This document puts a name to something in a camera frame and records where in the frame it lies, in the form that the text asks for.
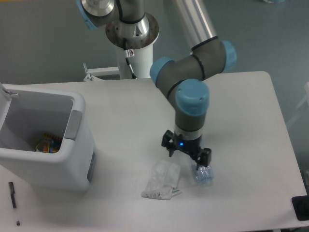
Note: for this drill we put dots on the white plastic wrapper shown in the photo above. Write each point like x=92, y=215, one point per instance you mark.
x=163, y=181

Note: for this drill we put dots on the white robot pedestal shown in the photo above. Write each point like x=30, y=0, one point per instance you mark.
x=133, y=45

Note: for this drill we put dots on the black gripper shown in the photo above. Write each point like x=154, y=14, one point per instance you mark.
x=173, y=142

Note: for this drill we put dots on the colourful snack wrapper in bin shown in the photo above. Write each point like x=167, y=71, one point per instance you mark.
x=48, y=144

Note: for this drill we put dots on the white trash can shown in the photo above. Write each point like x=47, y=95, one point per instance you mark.
x=26, y=114

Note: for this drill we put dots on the black device at table edge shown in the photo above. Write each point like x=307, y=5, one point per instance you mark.
x=301, y=207

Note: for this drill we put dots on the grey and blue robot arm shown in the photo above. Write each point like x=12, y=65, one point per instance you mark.
x=181, y=82

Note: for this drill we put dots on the black pen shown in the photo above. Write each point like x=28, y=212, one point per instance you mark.
x=14, y=205

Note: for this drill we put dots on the clear plastic water bottle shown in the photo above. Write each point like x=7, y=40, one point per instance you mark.
x=192, y=177

